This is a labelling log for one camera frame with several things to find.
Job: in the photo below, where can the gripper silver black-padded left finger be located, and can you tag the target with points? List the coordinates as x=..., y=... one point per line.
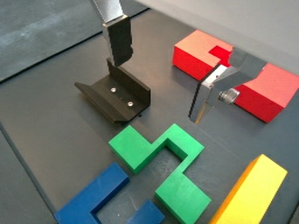
x=116, y=29

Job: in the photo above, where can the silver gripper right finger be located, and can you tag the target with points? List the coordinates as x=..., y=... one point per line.
x=217, y=85

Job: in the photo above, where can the blue U-shaped block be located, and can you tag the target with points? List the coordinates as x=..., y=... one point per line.
x=80, y=210

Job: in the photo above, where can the black angle fixture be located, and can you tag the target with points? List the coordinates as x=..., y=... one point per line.
x=119, y=95

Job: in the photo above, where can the red base block with slots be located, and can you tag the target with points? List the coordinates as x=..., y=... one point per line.
x=264, y=96

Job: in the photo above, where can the green zigzag block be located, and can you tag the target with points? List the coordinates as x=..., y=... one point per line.
x=172, y=152

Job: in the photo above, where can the yellow bar block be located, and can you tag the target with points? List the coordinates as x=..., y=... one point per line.
x=252, y=193

